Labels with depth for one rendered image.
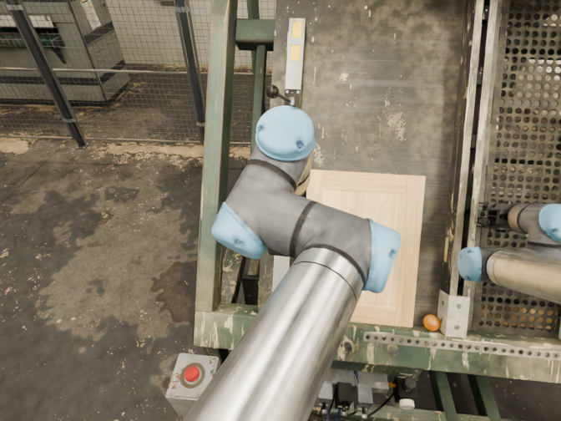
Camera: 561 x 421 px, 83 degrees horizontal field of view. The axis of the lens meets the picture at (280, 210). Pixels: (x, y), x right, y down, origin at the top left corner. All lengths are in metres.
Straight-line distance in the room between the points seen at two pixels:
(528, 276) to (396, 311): 0.54
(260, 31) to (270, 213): 0.94
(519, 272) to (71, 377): 2.14
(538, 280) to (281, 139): 0.48
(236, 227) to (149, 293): 2.04
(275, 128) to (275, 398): 0.29
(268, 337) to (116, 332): 2.08
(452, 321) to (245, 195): 0.88
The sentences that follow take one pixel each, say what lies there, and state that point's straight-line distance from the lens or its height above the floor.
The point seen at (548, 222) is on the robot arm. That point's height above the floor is 1.41.
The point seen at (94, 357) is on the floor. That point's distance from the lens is 2.29.
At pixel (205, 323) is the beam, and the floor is 0.88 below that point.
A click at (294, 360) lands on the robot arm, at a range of 0.25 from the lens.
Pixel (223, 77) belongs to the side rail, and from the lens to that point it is 1.11.
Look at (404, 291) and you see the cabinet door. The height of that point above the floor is 0.98.
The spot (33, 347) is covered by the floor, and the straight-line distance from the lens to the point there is 2.51.
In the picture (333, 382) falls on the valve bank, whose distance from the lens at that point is 1.21.
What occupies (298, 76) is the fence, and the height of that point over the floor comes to 1.50.
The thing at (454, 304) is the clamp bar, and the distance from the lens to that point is 1.13.
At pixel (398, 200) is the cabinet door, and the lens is 1.09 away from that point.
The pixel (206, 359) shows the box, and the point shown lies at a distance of 1.03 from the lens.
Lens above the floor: 1.87
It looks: 43 degrees down
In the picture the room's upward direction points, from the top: straight up
